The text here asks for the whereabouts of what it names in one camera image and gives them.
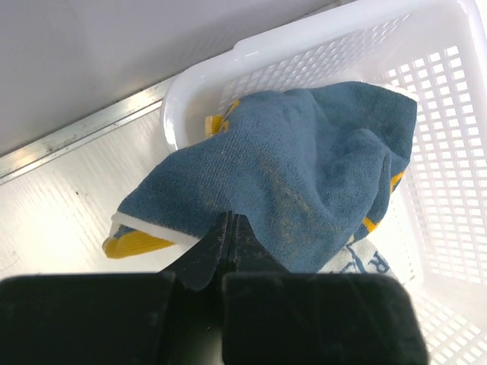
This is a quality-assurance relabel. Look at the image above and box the left white plastic basket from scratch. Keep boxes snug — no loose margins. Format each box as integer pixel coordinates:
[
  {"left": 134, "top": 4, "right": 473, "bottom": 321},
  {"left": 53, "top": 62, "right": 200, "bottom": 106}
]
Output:
[{"left": 160, "top": 1, "right": 486, "bottom": 364}]

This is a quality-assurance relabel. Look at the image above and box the dark blue towel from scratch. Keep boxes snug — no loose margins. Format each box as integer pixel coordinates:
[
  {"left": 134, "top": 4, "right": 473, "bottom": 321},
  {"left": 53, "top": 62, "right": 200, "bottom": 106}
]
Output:
[{"left": 103, "top": 81, "right": 417, "bottom": 275}]

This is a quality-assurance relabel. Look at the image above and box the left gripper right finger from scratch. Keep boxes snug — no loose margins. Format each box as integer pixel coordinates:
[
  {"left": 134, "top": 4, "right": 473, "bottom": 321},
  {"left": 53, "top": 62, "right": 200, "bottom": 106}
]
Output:
[{"left": 221, "top": 214, "right": 429, "bottom": 364}]

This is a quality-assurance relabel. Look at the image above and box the aluminium mounting rail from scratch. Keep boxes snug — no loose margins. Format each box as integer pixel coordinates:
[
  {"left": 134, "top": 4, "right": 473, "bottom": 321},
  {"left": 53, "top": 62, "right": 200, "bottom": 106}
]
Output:
[{"left": 1, "top": 78, "right": 175, "bottom": 184}]

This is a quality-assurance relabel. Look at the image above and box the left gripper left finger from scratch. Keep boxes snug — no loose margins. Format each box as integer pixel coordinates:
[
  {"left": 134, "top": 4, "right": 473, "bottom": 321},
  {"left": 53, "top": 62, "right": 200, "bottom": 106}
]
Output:
[{"left": 1, "top": 213, "right": 233, "bottom": 364}]

